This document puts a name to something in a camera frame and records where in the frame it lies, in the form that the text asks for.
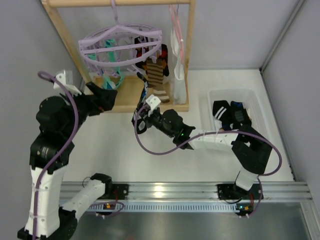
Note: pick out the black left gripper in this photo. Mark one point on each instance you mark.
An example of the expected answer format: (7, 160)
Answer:
(92, 100)

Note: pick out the purple round clip hanger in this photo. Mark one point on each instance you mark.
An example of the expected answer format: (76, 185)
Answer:
(134, 43)

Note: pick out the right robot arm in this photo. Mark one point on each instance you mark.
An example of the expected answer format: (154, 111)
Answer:
(245, 147)

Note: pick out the white sock in basket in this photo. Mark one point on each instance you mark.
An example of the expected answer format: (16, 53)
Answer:
(217, 124)

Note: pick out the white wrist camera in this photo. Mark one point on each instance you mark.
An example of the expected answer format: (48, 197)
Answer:
(153, 102)
(74, 85)

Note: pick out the black sock with blue accents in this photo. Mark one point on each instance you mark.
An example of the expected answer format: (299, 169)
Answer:
(137, 121)

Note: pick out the black sock with grey pads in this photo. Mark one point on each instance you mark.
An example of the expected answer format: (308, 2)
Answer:
(235, 116)

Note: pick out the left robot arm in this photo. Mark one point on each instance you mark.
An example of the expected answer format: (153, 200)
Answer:
(60, 117)

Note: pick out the aluminium mounting rail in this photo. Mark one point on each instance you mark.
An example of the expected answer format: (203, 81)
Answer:
(282, 191)

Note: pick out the white cloth on hanger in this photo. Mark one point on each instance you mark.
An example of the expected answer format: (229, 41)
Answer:
(177, 84)

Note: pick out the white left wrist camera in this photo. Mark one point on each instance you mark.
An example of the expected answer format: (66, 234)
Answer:
(74, 85)

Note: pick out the mint green patterned sock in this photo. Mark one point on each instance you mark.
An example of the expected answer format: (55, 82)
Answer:
(108, 84)

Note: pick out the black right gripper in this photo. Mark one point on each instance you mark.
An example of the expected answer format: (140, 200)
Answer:
(141, 116)

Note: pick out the brown striped sock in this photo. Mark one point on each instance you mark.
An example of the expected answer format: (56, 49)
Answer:
(155, 78)

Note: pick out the white slotted cable duct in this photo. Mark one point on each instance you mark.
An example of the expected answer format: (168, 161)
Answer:
(170, 207)

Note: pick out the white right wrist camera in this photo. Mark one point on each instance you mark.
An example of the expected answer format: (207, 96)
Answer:
(153, 102)

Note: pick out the white plastic laundry basket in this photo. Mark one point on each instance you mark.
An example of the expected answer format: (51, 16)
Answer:
(245, 95)

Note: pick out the aluminium corner profile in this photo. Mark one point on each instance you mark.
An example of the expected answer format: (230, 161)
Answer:
(282, 34)

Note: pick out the black sock with white stripes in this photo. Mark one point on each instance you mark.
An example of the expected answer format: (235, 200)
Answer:
(221, 110)

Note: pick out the pink clothes hanger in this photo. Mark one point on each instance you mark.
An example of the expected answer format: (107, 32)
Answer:
(177, 27)

